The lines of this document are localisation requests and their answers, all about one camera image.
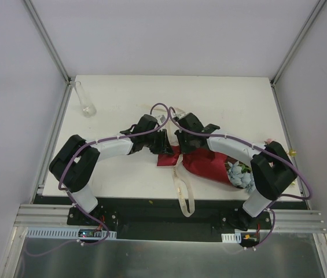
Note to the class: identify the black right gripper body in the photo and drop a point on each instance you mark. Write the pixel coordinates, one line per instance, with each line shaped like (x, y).
(182, 142)

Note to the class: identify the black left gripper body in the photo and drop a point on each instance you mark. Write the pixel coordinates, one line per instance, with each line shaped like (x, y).
(164, 142)

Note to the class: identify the cream ribbon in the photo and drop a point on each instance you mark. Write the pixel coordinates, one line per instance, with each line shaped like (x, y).
(183, 189)

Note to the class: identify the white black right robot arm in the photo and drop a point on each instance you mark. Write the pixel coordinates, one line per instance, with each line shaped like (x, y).
(271, 169)

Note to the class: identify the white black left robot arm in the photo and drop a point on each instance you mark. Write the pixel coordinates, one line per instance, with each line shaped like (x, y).
(75, 162)

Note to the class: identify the clear glass flask vase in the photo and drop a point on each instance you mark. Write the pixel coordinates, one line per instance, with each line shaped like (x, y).
(87, 106)

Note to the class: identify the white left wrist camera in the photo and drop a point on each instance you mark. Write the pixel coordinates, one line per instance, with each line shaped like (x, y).
(161, 119)

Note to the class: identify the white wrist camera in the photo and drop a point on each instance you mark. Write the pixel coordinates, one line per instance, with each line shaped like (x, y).
(177, 116)
(161, 119)

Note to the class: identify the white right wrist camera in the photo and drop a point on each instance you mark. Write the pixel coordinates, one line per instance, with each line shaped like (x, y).
(177, 116)

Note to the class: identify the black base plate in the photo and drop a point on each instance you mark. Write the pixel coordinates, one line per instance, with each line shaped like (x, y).
(159, 219)

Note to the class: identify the white slotted cable duct right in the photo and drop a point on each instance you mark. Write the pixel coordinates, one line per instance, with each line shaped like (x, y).
(239, 237)

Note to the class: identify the white slotted cable duct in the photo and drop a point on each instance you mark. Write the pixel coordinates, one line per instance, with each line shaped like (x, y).
(69, 233)
(239, 237)

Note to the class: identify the aluminium rail right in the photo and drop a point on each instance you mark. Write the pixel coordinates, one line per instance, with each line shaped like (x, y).
(298, 221)

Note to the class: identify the aluminium rail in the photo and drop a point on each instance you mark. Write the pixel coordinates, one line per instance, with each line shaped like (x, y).
(298, 221)
(42, 215)

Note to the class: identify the aluminium rail left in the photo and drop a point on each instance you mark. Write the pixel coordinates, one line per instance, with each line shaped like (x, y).
(42, 215)

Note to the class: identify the white slotted cable duct left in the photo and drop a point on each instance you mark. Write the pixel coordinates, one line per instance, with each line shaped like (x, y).
(69, 233)

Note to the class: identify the aluminium frame post left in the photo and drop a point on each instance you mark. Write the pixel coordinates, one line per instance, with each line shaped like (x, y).
(46, 39)

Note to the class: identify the aluminium frame post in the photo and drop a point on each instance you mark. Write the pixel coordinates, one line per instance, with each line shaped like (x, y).
(297, 42)
(46, 39)

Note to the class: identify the aluminium frame post right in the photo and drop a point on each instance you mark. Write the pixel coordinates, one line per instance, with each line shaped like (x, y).
(297, 42)

